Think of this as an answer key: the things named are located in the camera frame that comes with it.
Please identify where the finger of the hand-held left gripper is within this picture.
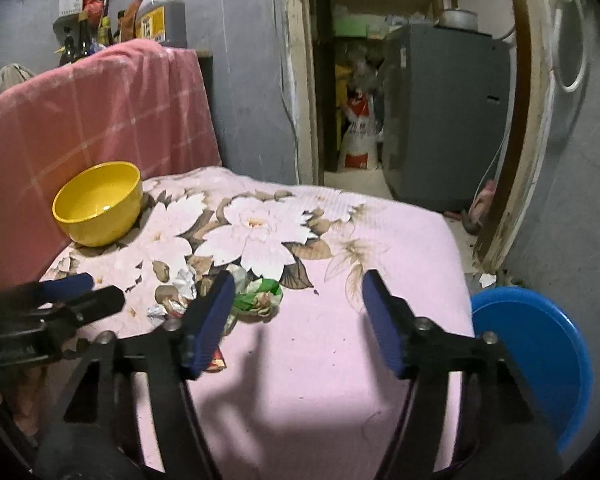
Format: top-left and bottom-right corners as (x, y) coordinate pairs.
(7, 272), (96, 313)
(55, 285), (127, 333)

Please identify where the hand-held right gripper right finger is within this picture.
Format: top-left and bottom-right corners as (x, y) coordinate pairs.
(361, 269), (537, 480)

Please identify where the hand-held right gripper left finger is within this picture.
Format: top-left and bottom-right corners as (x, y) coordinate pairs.
(49, 270), (237, 480)

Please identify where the silver wrapper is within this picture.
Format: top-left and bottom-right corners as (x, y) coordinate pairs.
(146, 264), (199, 320)

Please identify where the green wrapper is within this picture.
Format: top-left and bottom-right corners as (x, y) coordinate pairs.
(229, 264), (285, 322)

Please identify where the blue plastic basin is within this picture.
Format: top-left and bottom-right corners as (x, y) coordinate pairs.
(469, 287), (594, 455)

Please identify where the red wrapper scrap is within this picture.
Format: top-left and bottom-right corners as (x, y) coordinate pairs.
(204, 349), (229, 374)

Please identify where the yellow bowl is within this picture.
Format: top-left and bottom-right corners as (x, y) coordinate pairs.
(52, 161), (144, 248)

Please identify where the pink floral table cloth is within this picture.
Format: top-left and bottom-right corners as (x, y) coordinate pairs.
(39, 166), (477, 480)

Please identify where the pink slipper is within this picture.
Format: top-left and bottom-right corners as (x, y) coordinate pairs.
(469, 182), (499, 235)

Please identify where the pink checked towel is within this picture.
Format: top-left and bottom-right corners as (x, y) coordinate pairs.
(0, 38), (223, 293)

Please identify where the red white sack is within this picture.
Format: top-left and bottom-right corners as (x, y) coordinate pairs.
(339, 87), (382, 171)

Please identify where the grey cloth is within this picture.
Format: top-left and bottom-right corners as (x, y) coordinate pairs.
(0, 63), (35, 102)

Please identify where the grey refrigerator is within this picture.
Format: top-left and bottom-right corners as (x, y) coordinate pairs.
(381, 23), (512, 212)

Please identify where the dark sauce bottle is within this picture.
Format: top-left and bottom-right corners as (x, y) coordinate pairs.
(59, 19), (95, 67)

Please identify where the large oil jug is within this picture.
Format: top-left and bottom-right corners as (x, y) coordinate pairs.
(134, 0), (188, 49)

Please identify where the green box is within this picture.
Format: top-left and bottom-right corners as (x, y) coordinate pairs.
(333, 14), (371, 38)

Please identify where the metal pot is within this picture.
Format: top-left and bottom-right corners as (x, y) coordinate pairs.
(437, 7), (479, 29)

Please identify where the white door frame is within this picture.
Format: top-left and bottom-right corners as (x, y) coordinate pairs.
(280, 0), (556, 273)

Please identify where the white hose loop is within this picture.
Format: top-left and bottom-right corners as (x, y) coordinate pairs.
(549, 0), (589, 94)

